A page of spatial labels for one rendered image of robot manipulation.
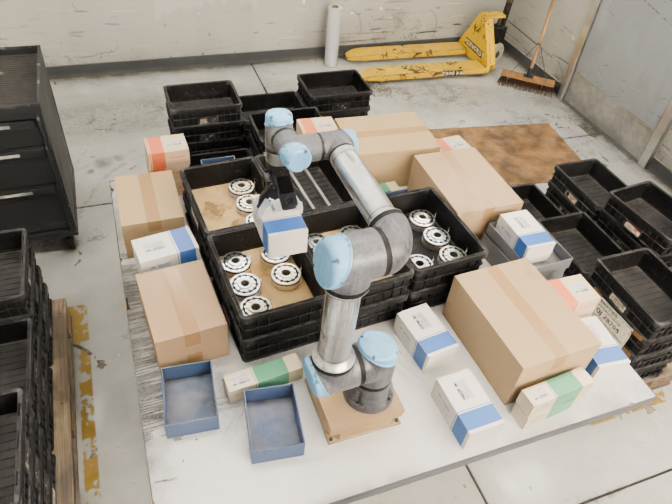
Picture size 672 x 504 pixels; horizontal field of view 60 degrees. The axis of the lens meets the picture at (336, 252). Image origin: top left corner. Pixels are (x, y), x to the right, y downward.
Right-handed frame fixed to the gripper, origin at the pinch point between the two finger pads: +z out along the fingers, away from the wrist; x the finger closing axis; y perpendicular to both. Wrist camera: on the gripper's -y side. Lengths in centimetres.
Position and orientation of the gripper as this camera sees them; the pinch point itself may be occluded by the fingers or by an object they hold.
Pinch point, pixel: (279, 218)
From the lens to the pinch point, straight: 178.2
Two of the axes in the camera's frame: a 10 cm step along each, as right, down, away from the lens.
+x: -9.4, 1.8, -3.0
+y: -3.4, -6.6, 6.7
